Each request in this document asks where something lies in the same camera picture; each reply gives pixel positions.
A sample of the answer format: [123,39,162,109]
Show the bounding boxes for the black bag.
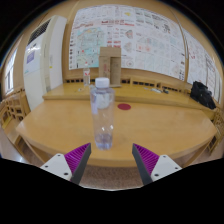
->
[190,80,217,111]

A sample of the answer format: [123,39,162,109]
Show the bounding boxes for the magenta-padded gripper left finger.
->
[39,142,92,186]

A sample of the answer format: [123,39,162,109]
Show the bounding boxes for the clear white-capped water bottle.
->
[89,77,116,151]

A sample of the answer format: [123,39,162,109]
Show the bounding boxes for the small red-labelled plastic bottle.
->
[82,66,92,87]

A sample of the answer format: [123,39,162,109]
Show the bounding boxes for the row of wooden chairs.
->
[64,76,194,95]

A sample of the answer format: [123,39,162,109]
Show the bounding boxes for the brown cardboard box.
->
[98,46,123,88]

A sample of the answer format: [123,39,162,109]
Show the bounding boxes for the white standing air conditioner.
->
[22,15,68,111]

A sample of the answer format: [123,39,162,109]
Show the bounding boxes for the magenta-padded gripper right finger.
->
[131,143,183,186]

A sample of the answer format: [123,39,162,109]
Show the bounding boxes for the large printed wall poster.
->
[68,3,187,82]

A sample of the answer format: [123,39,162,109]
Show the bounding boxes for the flat round red coaster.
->
[117,102,132,111]

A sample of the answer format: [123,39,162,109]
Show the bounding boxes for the narrow printed wall poster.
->
[182,28,223,103]

